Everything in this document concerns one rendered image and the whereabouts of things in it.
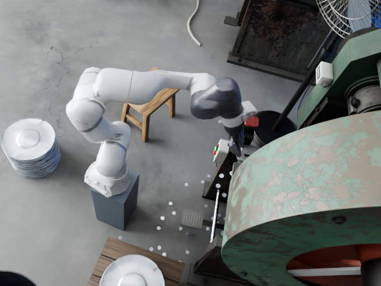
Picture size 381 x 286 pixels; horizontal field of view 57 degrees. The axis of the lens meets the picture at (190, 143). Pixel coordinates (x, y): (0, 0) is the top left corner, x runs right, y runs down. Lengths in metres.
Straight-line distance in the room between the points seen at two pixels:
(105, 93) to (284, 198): 0.71
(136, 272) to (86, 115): 0.84
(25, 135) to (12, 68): 0.80
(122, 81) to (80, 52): 1.83
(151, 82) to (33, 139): 1.20
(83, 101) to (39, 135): 1.08
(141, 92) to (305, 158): 0.64
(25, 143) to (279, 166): 1.73
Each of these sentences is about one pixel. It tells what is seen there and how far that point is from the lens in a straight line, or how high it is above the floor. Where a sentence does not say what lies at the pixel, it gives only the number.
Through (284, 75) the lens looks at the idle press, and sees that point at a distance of 3.09.
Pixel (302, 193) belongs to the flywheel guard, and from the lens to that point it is 0.65.
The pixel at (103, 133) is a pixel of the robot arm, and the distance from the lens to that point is 1.37.
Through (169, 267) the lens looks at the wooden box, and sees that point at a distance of 1.79.
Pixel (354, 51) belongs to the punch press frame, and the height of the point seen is 1.44.
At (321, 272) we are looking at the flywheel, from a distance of 1.04.
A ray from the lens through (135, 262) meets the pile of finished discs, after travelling 1.75.
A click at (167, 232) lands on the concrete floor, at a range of 2.20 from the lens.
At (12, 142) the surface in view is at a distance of 2.25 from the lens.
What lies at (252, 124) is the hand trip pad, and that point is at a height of 0.76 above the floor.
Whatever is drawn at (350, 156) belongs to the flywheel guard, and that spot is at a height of 1.63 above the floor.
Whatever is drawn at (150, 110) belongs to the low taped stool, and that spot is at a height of 0.33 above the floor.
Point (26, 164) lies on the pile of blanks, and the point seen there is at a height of 0.19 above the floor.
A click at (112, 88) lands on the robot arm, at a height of 1.20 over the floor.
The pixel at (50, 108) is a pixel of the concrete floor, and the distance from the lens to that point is 2.64.
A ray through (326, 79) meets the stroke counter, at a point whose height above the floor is 1.33.
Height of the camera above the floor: 2.09
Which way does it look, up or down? 58 degrees down
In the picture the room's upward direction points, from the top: 17 degrees clockwise
